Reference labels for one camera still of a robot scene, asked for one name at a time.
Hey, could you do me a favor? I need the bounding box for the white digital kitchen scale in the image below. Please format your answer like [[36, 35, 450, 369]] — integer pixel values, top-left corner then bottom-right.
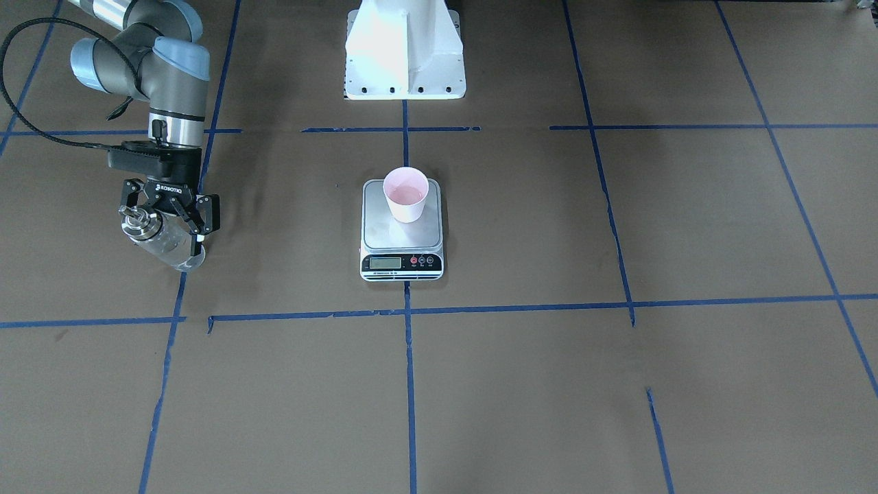
[[359, 178, 445, 282]]

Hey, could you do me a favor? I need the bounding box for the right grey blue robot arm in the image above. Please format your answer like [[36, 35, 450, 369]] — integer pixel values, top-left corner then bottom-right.
[[70, 1, 220, 271]]

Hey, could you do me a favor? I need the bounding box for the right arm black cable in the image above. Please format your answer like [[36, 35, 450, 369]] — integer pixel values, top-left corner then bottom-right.
[[0, 17, 148, 150]]

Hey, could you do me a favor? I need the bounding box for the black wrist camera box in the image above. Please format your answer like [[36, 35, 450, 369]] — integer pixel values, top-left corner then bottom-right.
[[108, 141, 202, 189]]

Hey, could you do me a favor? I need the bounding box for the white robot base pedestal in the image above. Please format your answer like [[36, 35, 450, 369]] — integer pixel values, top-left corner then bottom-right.
[[343, 1, 467, 101]]

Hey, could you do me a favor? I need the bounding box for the pink plastic cup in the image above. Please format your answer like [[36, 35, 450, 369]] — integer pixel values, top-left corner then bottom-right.
[[382, 167, 429, 223]]

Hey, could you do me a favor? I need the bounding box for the clear glass sauce bottle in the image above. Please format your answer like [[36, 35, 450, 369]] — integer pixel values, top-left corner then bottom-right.
[[119, 206, 206, 272]]

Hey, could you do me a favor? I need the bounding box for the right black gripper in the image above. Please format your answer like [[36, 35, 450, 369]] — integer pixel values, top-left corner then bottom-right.
[[119, 179, 222, 256]]

